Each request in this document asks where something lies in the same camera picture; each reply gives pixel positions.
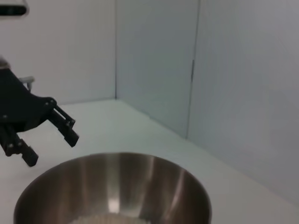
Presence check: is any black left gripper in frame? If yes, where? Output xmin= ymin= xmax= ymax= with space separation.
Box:
xmin=0 ymin=67 xmax=79 ymax=167

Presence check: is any stainless steel mixing bowl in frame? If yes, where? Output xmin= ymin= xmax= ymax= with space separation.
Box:
xmin=13 ymin=152 xmax=213 ymax=224

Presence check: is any white head camera unit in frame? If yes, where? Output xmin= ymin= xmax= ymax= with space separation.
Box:
xmin=0 ymin=0 xmax=30 ymax=20

